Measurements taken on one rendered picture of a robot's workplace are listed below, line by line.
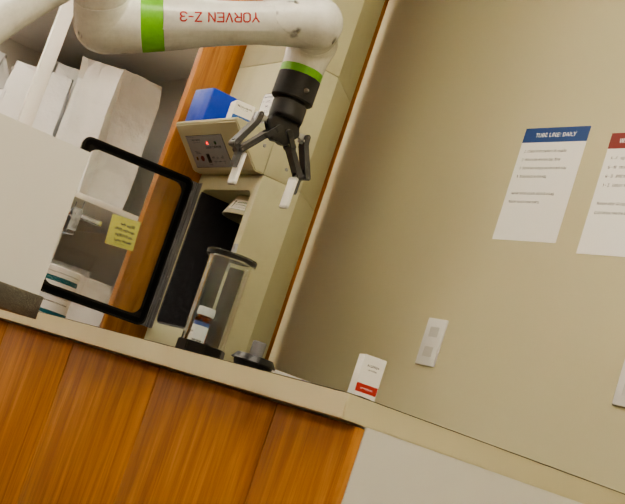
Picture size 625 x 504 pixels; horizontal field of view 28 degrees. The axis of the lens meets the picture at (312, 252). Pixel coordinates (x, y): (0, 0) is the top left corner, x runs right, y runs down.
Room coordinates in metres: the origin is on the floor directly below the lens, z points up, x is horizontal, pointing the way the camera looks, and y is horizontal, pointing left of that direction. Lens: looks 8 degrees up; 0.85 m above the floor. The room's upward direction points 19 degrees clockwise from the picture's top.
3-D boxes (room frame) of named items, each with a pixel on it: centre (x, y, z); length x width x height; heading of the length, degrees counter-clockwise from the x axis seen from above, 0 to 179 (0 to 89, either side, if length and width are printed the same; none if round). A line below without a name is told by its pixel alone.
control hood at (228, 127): (3.02, 0.30, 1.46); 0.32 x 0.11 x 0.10; 31
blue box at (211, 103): (3.09, 0.34, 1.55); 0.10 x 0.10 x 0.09; 31
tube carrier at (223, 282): (2.59, 0.15, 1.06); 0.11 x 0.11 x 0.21
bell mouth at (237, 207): (3.09, 0.16, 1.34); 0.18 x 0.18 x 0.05
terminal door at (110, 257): (3.11, 0.48, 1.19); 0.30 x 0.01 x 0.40; 114
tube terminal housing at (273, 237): (3.12, 0.14, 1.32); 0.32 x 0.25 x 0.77; 31
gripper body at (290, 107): (2.60, 0.14, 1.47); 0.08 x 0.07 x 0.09; 122
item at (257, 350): (2.48, 0.04, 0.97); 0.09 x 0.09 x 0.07
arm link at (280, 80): (2.60, 0.15, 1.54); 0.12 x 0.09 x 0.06; 32
